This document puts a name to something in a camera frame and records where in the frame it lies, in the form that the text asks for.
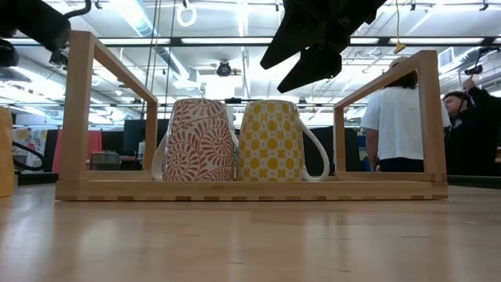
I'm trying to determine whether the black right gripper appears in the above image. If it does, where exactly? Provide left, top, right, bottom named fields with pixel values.
left=260, top=0, right=387, bottom=94

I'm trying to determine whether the yellow dot patterned mug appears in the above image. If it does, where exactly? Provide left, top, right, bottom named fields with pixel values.
left=236, top=99, right=331, bottom=183

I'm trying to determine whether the red leaf patterned mug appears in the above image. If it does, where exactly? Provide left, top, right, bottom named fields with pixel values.
left=151, top=98, right=240, bottom=183

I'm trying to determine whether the plain yellow mug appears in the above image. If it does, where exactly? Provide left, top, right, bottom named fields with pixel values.
left=0, top=106, right=16, bottom=198

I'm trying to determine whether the person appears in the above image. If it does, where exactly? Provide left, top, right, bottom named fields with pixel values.
left=359, top=56, right=451, bottom=173
left=442, top=76, right=501, bottom=177

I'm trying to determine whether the black monitor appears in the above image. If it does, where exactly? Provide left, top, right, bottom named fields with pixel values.
left=122, top=118, right=176, bottom=157

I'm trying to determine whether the grey storage bin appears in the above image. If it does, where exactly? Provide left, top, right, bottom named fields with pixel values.
left=88, top=151, right=122, bottom=172

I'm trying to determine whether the red curtain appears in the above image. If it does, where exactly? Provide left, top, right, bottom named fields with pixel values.
left=52, top=129, right=103, bottom=173

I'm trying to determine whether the colourful poster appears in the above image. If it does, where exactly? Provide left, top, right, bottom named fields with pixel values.
left=13, top=128, right=49, bottom=174

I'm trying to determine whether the round black ceiling camera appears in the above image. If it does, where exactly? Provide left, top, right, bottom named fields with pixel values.
left=216, top=60, right=233, bottom=78

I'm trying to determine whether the yellow hanging cord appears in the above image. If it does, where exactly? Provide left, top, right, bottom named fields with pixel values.
left=393, top=0, right=406, bottom=55

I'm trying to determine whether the white hanging ring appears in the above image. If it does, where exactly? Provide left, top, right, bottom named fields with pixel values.
left=175, top=2, right=198, bottom=28

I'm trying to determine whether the wooden tray with handle frames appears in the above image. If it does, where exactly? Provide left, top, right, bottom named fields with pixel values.
left=54, top=30, right=450, bottom=202

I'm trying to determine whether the black looped cable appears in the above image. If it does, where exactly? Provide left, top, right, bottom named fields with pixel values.
left=11, top=140, right=45, bottom=172

